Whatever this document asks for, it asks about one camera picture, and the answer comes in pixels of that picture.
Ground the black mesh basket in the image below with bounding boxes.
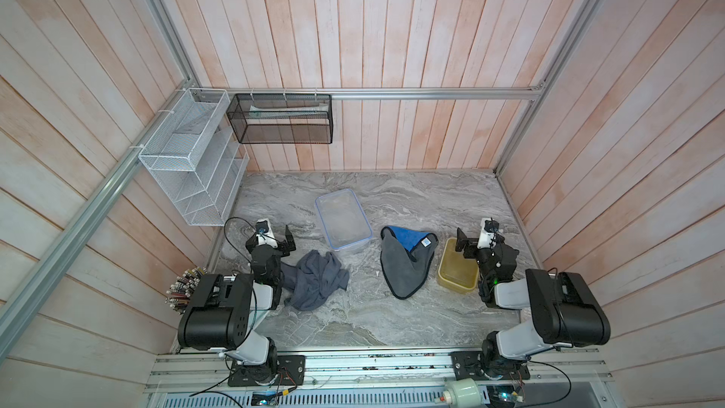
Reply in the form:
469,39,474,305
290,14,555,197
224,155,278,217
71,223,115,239
227,93,334,145

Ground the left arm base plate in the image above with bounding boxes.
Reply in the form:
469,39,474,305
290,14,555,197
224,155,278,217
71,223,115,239
228,355,306,387

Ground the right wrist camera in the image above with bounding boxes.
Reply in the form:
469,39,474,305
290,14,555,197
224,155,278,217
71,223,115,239
477,217,501,249

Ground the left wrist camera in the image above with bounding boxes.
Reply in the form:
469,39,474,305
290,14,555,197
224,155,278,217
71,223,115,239
255,219,278,249

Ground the dark grey cloth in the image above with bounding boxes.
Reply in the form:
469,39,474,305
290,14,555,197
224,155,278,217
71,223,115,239
281,250,349,312

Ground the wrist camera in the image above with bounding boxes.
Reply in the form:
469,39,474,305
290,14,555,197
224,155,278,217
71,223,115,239
477,217,501,249
255,219,278,249

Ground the white cylinder device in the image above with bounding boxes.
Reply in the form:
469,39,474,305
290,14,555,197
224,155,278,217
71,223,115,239
441,379,484,408

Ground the red cup of pencils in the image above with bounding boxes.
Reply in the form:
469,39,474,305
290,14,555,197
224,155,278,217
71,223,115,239
166,266,207,314

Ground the white wire mesh shelf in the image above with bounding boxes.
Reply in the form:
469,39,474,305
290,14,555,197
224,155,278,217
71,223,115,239
140,88,249,227

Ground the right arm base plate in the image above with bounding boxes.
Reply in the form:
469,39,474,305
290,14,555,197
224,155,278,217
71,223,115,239
450,351,531,381

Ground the yellow lunch box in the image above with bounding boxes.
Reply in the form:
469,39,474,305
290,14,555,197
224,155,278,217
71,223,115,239
436,238,480,294

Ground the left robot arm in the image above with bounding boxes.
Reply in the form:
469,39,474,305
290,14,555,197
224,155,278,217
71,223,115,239
177,219,296,382

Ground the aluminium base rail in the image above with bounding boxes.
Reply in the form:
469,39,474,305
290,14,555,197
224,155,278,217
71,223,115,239
141,348,624,407

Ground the clear lunch box blue rim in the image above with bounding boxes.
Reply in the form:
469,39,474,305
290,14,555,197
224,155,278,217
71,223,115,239
315,188,373,251

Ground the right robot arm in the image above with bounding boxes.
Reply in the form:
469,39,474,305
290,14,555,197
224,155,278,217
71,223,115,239
455,220,611,380

